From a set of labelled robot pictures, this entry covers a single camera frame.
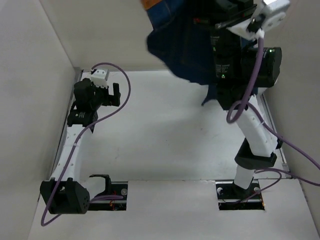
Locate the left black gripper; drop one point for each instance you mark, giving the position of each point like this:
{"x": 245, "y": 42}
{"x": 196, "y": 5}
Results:
{"x": 111, "y": 100}

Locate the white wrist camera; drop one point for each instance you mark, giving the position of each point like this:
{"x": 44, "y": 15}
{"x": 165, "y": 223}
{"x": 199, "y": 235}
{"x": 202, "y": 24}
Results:
{"x": 267, "y": 15}
{"x": 99, "y": 77}

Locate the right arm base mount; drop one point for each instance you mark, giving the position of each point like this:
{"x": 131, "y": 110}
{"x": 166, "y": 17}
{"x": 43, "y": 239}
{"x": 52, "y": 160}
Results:
{"x": 231, "y": 197}

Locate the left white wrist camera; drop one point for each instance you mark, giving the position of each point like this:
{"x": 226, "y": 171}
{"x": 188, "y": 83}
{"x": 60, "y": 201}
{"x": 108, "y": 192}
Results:
{"x": 99, "y": 77}

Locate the dark blue denim trousers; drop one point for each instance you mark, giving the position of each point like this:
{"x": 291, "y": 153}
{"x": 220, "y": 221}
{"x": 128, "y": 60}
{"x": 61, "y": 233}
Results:
{"x": 180, "y": 44}

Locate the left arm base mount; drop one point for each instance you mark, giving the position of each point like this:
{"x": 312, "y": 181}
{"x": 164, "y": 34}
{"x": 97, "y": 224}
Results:
{"x": 114, "y": 198}

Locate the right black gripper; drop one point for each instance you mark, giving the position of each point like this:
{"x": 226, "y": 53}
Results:
{"x": 235, "y": 11}

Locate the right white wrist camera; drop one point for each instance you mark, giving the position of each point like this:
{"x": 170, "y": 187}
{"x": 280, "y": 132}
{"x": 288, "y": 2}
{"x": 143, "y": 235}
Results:
{"x": 267, "y": 15}

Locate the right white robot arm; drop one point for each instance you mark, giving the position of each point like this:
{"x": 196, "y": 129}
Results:
{"x": 242, "y": 65}

